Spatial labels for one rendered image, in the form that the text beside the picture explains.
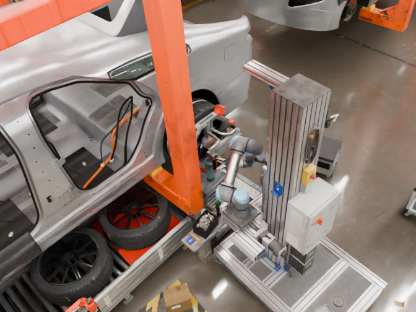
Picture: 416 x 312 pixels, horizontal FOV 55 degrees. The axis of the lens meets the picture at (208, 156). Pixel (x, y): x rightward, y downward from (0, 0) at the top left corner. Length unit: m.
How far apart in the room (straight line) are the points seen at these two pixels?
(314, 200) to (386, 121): 2.92
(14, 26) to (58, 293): 2.25
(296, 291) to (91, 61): 2.48
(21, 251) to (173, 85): 1.71
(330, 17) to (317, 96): 3.35
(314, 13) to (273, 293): 3.54
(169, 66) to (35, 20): 0.90
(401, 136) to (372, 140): 0.36
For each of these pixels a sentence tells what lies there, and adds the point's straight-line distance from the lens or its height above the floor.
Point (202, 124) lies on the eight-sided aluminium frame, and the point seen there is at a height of 1.12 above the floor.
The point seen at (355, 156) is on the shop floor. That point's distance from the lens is 5.06.
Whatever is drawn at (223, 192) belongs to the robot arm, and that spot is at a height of 1.03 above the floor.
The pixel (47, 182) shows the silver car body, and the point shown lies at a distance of 3.15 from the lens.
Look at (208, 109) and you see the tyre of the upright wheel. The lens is 3.73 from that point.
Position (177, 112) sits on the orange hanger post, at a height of 1.73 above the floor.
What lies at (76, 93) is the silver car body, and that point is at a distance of 4.51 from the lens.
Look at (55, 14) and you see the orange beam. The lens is 2.07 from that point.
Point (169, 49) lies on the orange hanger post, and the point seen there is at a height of 2.22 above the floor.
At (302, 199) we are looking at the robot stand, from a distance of 2.90.
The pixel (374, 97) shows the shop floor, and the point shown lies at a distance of 6.00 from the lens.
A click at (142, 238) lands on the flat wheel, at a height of 0.44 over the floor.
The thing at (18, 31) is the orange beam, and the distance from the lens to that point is 2.01.
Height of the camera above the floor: 3.47
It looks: 45 degrees down
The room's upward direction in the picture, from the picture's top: 5 degrees counter-clockwise
